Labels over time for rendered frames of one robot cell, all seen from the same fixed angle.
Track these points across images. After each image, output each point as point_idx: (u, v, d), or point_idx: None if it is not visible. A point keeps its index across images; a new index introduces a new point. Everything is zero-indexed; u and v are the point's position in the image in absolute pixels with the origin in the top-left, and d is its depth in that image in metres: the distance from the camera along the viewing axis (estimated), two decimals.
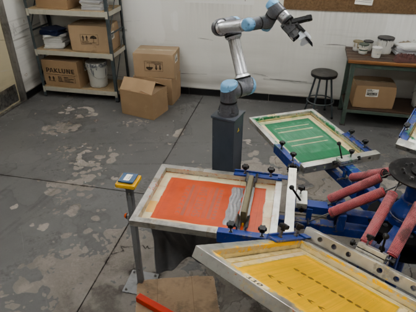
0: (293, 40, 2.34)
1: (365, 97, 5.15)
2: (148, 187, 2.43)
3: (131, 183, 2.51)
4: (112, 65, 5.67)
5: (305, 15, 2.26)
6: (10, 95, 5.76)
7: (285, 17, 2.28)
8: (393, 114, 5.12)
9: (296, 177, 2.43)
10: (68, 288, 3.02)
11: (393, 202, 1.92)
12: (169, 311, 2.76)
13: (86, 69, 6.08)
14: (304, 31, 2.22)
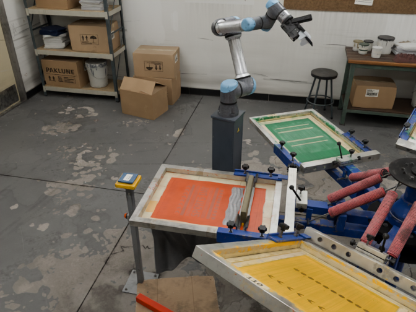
0: (293, 40, 2.34)
1: (365, 97, 5.15)
2: (148, 187, 2.43)
3: (131, 183, 2.51)
4: (112, 65, 5.67)
5: (305, 15, 2.26)
6: (10, 95, 5.76)
7: (285, 17, 2.28)
8: (393, 114, 5.12)
9: (296, 177, 2.43)
10: (68, 288, 3.02)
11: (393, 202, 1.92)
12: (169, 311, 2.76)
13: (86, 69, 6.08)
14: (304, 31, 2.22)
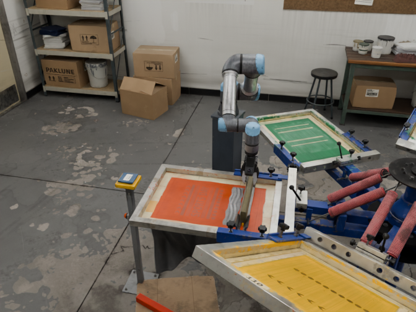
0: None
1: (365, 97, 5.15)
2: (148, 187, 2.43)
3: (131, 183, 2.51)
4: (112, 65, 5.67)
5: (244, 168, 2.11)
6: (10, 95, 5.76)
7: (244, 148, 2.15)
8: (393, 114, 5.12)
9: (296, 177, 2.43)
10: (68, 288, 3.02)
11: (393, 202, 1.92)
12: (169, 311, 2.76)
13: (86, 69, 6.08)
14: (241, 175, 2.22)
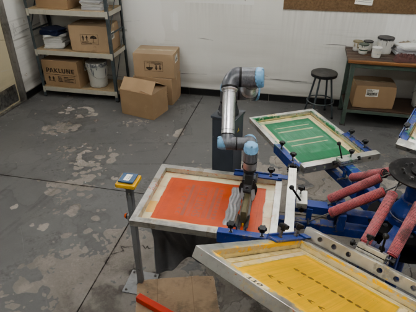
0: (255, 180, 2.29)
1: (365, 97, 5.15)
2: (148, 187, 2.43)
3: (131, 183, 2.51)
4: (112, 65, 5.67)
5: (242, 186, 2.17)
6: (10, 95, 5.76)
7: None
8: (393, 114, 5.12)
9: (296, 177, 2.43)
10: (68, 288, 3.02)
11: (393, 202, 1.92)
12: (169, 311, 2.76)
13: (86, 69, 6.08)
14: (239, 192, 2.28)
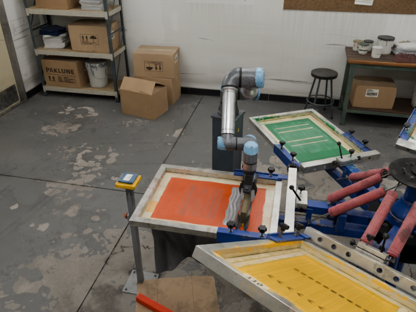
0: (255, 181, 2.29)
1: (365, 97, 5.15)
2: (148, 187, 2.43)
3: (131, 183, 2.51)
4: (112, 65, 5.67)
5: (242, 186, 2.17)
6: (10, 95, 5.76)
7: None
8: (393, 114, 5.12)
9: (296, 177, 2.43)
10: (68, 288, 3.02)
11: (393, 202, 1.92)
12: (169, 311, 2.76)
13: (86, 69, 6.08)
14: (240, 192, 2.28)
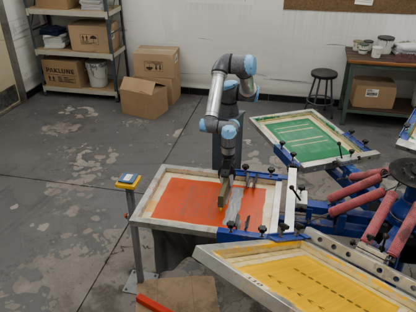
0: (234, 165, 2.27)
1: (365, 97, 5.15)
2: (148, 187, 2.43)
3: (131, 183, 2.51)
4: (112, 65, 5.67)
5: (221, 170, 2.15)
6: (10, 95, 5.76)
7: None
8: (393, 114, 5.12)
9: (296, 177, 2.43)
10: (68, 288, 3.02)
11: (393, 202, 1.92)
12: (169, 311, 2.76)
13: (86, 69, 6.08)
14: (219, 177, 2.26)
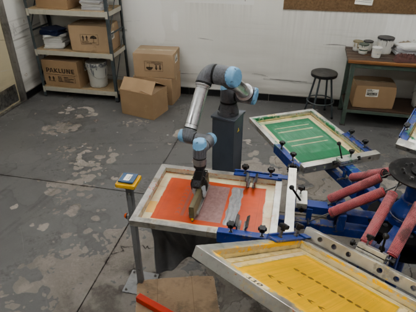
0: (207, 177, 2.34)
1: (365, 97, 5.15)
2: (148, 187, 2.43)
3: (131, 183, 2.51)
4: (112, 65, 5.67)
5: (192, 181, 2.22)
6: (10, 95, 5.76)
7: None
8: (393, 114, 5.12)
9: (296, 177, 2.43)
10: (68, 288, 3.02)
11: (393, 202, 1.92)
12: (169, 311, 2.76)
13: (86, 69, 6.08)
14: (192, 188, 2.32)
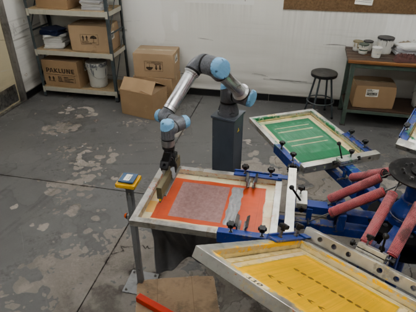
0: (176, 158, 2.33)
1: (365, 97, 5.15)
2: (148, 187, 2.43)
3: (131, 183, 2.51)
4: (112, 65, 5.67)
5: (160, 162, 2.21)
6: (10, 95, 5.76)
7: None
8: (393, 114, 5.12)
9: (296, 177, 2.43)
10: (68, 288, 3.02)
11: (393, 202, 1.92)
12: (169, 311, 2.76)
13: (86, 69, 6.08)
14: (161, 169, 2.32)
